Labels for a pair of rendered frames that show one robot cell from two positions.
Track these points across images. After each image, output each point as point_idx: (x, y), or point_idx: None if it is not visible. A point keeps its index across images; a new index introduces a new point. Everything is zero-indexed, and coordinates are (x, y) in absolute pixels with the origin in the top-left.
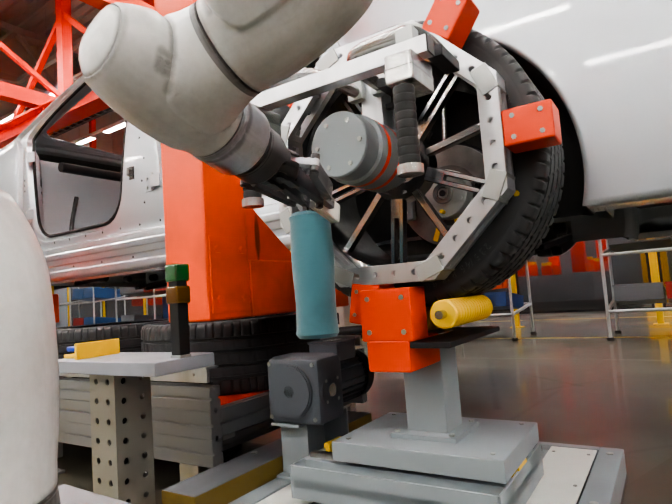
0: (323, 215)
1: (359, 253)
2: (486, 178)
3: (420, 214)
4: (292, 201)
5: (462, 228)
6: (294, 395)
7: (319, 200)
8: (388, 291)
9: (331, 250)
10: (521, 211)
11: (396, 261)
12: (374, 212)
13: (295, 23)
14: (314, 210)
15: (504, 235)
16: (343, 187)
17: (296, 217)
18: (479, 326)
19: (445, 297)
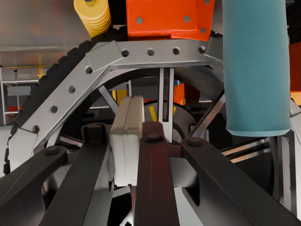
0: (133, 109)
1: (218, 88)
2: (32, 154)
3: (186, 129)
4: (185, 156)
5: (61, 100)
6: None
7: (84, 149)
8: (156, 28)
9: (224, 77)
10: (24, 117)
11: (168, 75)
12: (193, 130)
13: None
14: (137, 121)
15: (42, 93)
16: None
17: (275, 127)
18: (117, 24)
19: (109, 32)
